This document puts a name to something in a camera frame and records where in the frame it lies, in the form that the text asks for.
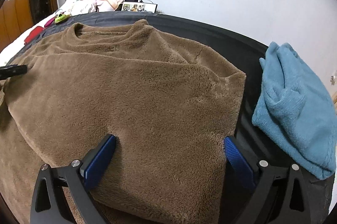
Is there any green toy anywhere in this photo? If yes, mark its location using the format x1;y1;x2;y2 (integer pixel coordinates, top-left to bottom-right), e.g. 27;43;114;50
54;13;70;24

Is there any red folded garment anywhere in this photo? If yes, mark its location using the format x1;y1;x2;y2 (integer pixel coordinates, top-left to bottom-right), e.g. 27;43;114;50
24;26;45;45

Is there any magenta folded garment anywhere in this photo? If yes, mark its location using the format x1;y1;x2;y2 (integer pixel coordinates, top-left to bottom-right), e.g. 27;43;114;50
44;16;56;28

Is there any black satin sheet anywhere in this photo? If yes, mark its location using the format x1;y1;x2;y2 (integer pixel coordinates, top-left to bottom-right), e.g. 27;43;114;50
6;12;336;223

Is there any photo collage frame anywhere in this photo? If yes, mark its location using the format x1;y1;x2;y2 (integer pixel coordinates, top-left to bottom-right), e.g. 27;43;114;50
121;2;158;13

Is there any white quilt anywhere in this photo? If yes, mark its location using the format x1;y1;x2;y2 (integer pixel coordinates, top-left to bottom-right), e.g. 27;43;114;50
0;10;64;62

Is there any blue fleece garment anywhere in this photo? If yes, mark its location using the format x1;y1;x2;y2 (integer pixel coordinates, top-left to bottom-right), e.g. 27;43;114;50
252;42;336;180

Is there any cream pink blanket pile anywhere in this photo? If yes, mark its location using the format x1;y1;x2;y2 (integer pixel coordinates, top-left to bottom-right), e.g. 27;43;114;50
56;0;96;16

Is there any brown fleece sweater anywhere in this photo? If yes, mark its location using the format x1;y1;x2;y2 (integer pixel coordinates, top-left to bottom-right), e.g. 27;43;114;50
1;20;246;223

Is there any wooden wardrobe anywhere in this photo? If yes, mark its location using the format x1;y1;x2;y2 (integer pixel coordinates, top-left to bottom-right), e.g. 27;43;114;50
0;0;63;53

